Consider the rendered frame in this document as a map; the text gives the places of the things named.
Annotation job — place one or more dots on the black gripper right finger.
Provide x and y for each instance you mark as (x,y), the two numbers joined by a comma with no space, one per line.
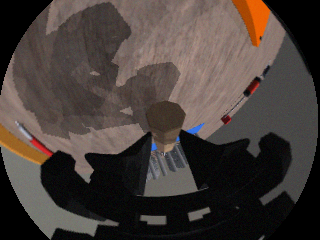
(204,158)

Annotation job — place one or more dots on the blue flat strip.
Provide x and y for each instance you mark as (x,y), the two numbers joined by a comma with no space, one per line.
(194,130)

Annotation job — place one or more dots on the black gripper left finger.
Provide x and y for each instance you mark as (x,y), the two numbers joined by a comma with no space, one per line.
(132,163)

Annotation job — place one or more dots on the orange flat bar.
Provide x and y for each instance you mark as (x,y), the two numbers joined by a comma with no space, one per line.
(15,145)

